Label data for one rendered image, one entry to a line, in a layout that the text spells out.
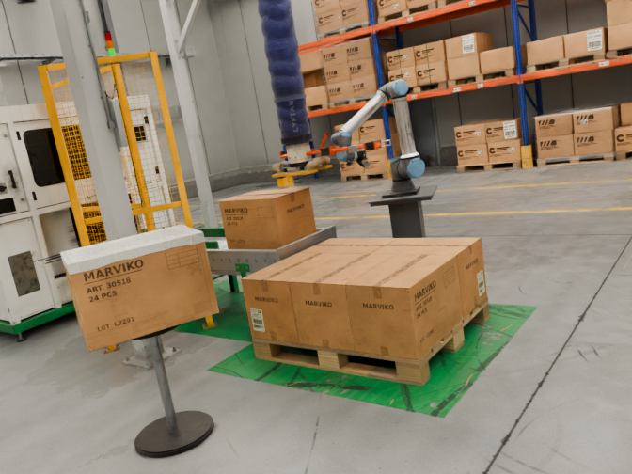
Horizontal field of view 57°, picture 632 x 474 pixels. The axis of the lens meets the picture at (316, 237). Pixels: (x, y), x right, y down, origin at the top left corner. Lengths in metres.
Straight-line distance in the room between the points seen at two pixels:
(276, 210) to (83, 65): 1.56
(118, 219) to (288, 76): 1.49
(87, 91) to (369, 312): 2.24
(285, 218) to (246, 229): 0.35
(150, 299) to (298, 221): 1.84
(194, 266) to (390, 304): 1.03
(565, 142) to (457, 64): 2.38
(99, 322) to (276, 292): 1.20
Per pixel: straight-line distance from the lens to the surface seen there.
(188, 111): 7.31
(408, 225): 4.65
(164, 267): 2.72
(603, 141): 10.57
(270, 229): 4.21
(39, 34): 13.55
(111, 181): 4.02
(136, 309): 2.73
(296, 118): 4.07
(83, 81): 4.02
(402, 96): 4.46
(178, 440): 3.07
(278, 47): 4.09
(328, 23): 12.53
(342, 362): 3.45
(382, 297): 3.07
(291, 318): 3.51
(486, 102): 12.45
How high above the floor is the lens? 1.45
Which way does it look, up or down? 11 degrees down
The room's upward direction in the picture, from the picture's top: 9 degrees counter-clockwise
